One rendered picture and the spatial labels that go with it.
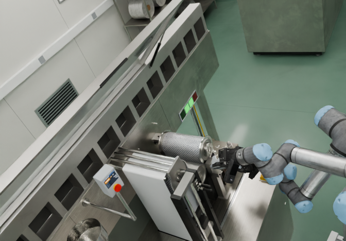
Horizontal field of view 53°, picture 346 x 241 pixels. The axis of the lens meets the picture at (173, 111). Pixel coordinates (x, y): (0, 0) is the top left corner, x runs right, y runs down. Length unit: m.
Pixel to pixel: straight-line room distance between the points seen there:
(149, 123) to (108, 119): 0.32
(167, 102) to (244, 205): 0.73
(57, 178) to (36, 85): 2.80
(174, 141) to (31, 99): 2.63
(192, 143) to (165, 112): 0.33
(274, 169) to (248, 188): 0.54
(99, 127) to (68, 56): 2.95
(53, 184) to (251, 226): 1.01
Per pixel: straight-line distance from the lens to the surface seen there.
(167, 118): 2.08
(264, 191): 2.04
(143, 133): 1.91
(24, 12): 4.22
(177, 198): 1.44
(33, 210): 1.52
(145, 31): 1.32
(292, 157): 1.59
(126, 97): 1.78
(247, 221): 1.95
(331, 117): 1.75
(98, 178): 1.28
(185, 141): 1.84
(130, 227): 1.99
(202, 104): 2.80
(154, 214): 1.91
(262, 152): 1.49
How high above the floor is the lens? 2.53
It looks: 36 degrees down
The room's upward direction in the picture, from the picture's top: 22 degrees counter-clockwise
